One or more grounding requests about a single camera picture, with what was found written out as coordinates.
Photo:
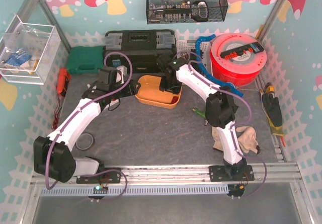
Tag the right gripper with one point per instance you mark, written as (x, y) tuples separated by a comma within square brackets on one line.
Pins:
[(170, 87)]

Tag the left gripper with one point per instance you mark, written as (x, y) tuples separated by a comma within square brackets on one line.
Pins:
[(129, 88)]

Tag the orange plastic bin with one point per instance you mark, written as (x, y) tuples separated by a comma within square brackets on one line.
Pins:
[(150, 94)]

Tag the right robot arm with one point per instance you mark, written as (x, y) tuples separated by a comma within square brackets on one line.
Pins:
[(220, 106)]

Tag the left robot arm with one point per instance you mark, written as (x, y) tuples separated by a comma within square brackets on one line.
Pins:
[(53, 154)]

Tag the white perforated basket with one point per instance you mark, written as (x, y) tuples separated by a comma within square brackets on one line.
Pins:
[(189, 45)]

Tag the black toolbox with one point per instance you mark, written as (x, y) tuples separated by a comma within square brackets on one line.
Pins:
[(145, 49)]

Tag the green tool case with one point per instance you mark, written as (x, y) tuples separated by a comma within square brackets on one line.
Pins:
[(85, 60)]

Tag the orange multimeter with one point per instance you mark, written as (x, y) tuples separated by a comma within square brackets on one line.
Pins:
[(63, 82)]

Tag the brown tape roll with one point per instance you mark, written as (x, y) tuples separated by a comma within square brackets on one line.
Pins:
[(85, 142)]

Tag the orange filament spool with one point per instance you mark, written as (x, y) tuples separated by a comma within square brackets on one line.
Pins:
[(241, 70)]

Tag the black terminal strip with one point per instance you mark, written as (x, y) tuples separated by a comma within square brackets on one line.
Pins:
[(254, 47)]

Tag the beige work glove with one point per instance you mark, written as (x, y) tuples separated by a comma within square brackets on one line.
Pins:
[(247, 140)]

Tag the black yellow work glove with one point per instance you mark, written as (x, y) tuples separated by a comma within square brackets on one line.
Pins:
[(272, 110)]

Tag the clear acrylic box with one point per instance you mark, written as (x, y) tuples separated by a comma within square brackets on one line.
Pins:
[(42, 41)]

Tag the blue white glove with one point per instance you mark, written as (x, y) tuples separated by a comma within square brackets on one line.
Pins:
[(19, 58)]

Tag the green handled tool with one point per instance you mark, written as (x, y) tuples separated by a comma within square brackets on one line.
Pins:
[(200, 113)]

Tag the black wire mesh basket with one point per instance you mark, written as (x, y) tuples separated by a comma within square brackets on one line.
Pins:
[(185, 11)]

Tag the aluminium front rail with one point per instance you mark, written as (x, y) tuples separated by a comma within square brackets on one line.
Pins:
[(200, 174)]

